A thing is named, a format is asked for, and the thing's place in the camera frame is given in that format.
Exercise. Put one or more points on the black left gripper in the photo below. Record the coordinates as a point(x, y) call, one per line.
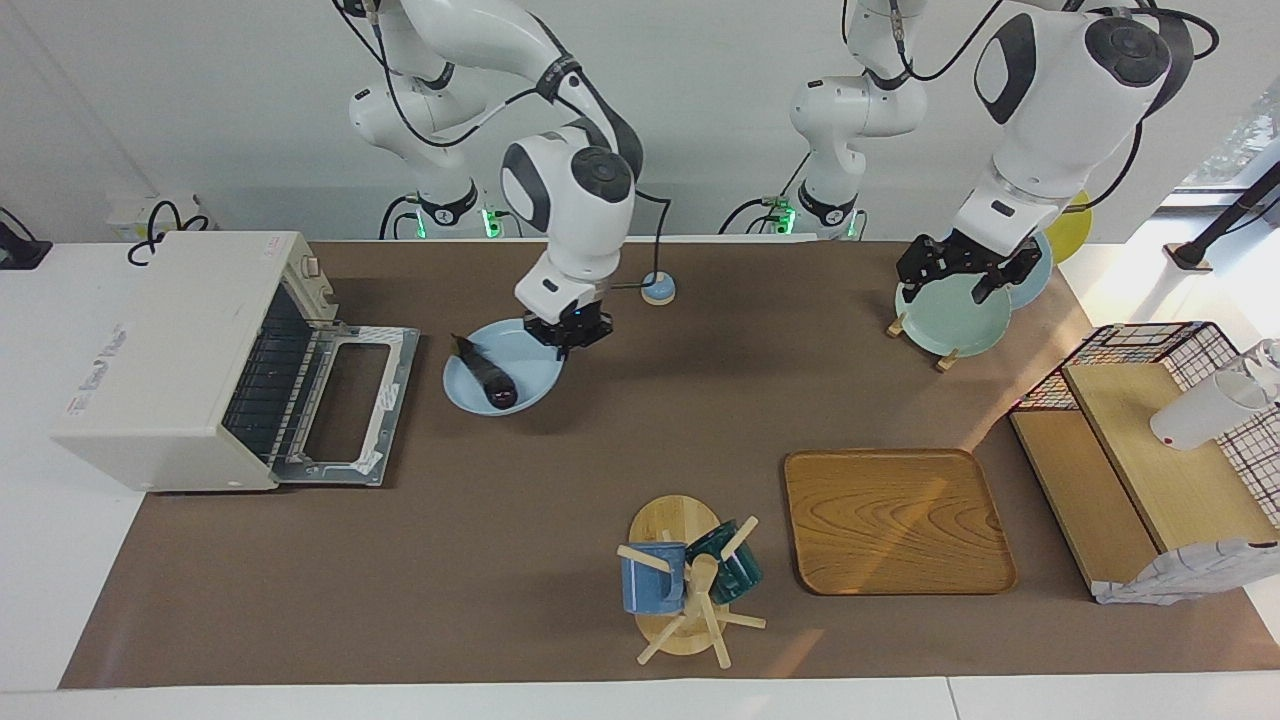
point(965, 255)

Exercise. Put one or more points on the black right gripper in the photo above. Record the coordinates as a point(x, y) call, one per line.
point(575, 328)

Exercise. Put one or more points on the light blue serving plate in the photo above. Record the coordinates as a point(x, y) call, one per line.
point(530, 370)

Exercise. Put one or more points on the white toaster oven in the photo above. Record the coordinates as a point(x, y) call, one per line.
point(160, 370)

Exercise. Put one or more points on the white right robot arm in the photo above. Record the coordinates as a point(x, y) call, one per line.
point(575, 200)

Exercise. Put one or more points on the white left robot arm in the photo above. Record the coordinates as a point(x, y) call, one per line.
point(1050, 120)

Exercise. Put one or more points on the pale green plate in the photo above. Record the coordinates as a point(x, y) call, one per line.
point(950, 320)

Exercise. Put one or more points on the light blue racked plate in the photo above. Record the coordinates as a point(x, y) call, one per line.
point(1035, 285)

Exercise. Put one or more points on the wooden plate rack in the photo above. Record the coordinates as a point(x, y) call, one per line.
point(947, 362)

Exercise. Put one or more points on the brown table mat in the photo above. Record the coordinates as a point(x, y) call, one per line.
point(600, 470)

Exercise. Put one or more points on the yellow plate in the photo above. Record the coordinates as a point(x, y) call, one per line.
point(1072, 235)

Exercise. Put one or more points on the wooden mug tree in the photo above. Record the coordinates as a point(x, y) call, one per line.
point(670, 515)

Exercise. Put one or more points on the wooden serving tray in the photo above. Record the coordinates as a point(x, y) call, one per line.
point(895, 520)

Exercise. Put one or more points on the blue mug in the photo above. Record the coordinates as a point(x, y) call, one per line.
point(650, 585)

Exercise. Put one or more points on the white cup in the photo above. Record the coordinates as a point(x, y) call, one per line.
point(1200, 415)

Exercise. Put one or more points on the dark green mug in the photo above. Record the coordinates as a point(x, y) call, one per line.
point(738, 575)

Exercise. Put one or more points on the wooden two-step shelf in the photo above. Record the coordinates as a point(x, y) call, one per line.
point(1170, 470)

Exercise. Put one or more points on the clear glass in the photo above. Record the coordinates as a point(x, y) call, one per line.
point(1265, 365)

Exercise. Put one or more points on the window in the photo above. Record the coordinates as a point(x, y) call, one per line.
point(1250, 130)

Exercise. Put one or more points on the checkered grey cloth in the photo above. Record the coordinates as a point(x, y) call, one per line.
point(1190, 575)

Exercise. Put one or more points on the white power strip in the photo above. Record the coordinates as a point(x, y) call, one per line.
point(130, 215)

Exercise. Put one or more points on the black device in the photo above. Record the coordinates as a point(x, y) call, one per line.
point(20, 250)

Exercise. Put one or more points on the black camera stand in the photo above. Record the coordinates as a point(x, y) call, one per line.
point(1235, 215)

